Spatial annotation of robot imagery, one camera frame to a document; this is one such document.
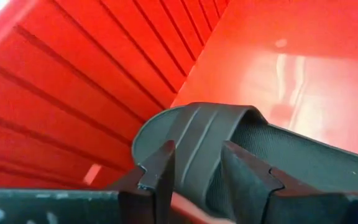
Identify large red plastic bin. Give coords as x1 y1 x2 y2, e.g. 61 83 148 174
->
0 0 358 224

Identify dark green slide sandal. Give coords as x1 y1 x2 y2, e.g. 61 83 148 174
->
131 101 358 224

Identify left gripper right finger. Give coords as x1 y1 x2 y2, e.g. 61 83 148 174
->
221 140 358 224

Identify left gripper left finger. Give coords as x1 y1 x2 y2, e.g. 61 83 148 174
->
0 139 176 224

